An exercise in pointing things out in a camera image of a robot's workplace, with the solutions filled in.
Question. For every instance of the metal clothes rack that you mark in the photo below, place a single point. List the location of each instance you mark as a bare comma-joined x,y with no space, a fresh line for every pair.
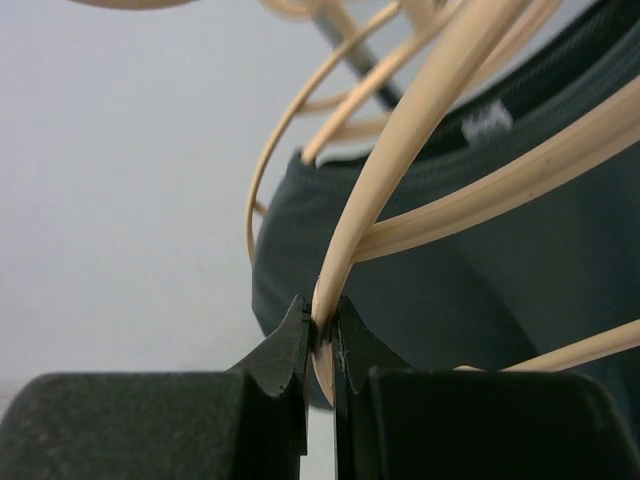
337,25

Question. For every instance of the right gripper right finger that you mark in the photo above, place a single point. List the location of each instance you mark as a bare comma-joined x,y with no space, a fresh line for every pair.
395,422

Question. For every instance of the beige plastic hanger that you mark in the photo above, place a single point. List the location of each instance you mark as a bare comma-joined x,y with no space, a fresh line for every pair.
474,36

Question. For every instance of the dark grey t-shirt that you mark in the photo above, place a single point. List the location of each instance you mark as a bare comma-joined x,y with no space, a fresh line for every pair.
558,269

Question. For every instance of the beige hanger with grey shirt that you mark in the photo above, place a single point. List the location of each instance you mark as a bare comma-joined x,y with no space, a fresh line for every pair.
432,17

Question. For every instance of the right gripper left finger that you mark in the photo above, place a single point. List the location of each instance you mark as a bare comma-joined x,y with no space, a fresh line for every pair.
247,422

